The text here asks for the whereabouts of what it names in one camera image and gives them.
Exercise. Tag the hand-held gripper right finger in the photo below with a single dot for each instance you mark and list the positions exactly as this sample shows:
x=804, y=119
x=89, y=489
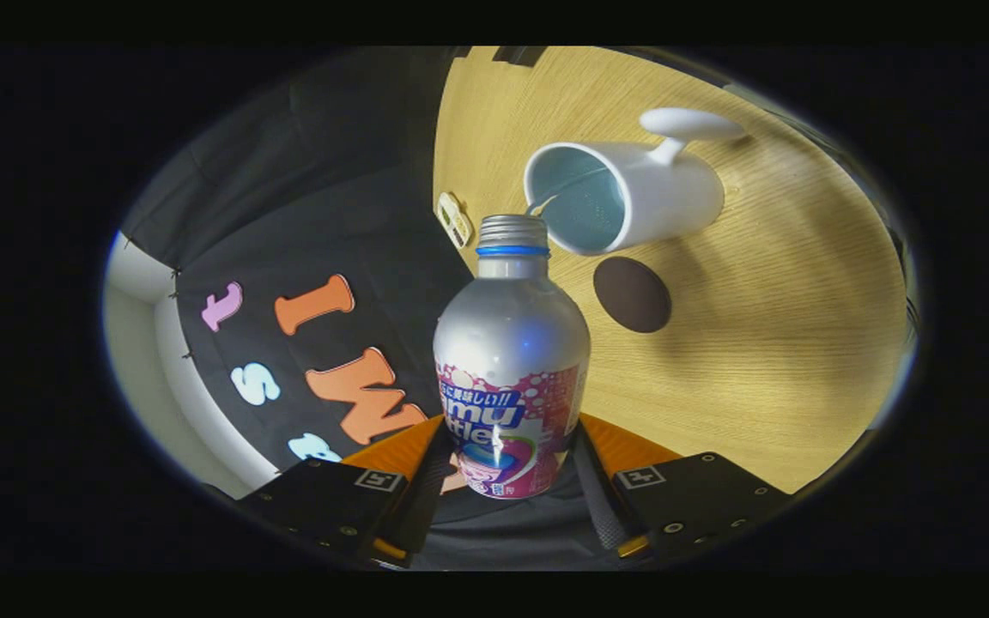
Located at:
x=597, y=502

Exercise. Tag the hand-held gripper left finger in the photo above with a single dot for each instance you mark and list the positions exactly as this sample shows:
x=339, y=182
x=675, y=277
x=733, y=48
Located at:
x=426, y=502

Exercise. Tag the silver juice bottle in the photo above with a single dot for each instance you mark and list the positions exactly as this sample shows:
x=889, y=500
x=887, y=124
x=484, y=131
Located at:
x=512, y=343

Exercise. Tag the brown round coaster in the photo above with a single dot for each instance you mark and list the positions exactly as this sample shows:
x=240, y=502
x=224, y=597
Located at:
x=632, y=294

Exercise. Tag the white cup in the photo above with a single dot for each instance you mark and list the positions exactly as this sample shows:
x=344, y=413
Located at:
x=666, y=197

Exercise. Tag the wooden table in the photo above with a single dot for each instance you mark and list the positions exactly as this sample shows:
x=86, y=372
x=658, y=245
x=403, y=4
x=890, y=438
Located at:
x=761, y=343

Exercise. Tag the small white tray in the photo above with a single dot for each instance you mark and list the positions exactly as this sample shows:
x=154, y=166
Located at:
x=454, y=220

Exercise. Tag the black backdrop cloth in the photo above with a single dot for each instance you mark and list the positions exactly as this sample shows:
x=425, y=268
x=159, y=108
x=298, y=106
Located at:
x=331, y=189

